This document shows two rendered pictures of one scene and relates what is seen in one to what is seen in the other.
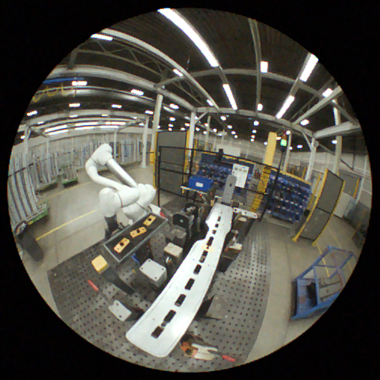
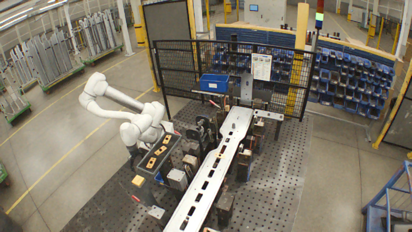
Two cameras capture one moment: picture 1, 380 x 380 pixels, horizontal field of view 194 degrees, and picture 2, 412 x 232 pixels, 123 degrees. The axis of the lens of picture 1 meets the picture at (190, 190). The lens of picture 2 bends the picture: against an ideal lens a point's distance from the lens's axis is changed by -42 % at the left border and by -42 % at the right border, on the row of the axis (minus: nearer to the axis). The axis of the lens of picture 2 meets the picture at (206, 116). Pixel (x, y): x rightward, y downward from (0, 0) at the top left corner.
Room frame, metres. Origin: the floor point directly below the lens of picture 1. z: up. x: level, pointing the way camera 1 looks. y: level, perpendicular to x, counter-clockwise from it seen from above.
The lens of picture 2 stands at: (-0.50, -0.15, 2.07)
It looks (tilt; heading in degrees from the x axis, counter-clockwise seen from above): 37 degrees down; 4
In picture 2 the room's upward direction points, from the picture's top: 5 degrees counter-clockwise
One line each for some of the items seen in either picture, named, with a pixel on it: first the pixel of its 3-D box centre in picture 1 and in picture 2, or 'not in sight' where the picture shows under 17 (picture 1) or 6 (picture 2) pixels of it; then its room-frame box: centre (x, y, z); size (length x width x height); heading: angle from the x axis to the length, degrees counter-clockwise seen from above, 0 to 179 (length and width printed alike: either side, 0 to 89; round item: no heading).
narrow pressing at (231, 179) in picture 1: (228, 189); (246, 89); (1.10, -0.44, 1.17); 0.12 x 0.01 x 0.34; 68
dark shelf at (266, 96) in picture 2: (212, 191); (230, 91); (1.34, -0.31, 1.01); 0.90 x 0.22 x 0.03; 68
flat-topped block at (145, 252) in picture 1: (145, 255); (167, 171); (0.34, 0.24, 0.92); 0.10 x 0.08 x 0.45; 158
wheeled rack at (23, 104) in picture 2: (68, 166); (8, 91); (2.89, 6.54, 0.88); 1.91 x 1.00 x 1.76; 63
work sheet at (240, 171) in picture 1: (239, 176); (260, 66); (1.34, -0.63, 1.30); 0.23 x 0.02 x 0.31; 68
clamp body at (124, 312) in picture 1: (132, 313); (163, 223); (-0.05, 0.22, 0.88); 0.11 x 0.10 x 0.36; 68
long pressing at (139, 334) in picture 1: (207, 251); (220, 158); (0.41, -0.16, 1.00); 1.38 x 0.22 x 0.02; 158
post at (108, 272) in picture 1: (118, 282); (149, 199); (0.10, 0.34, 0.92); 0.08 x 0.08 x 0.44; 68
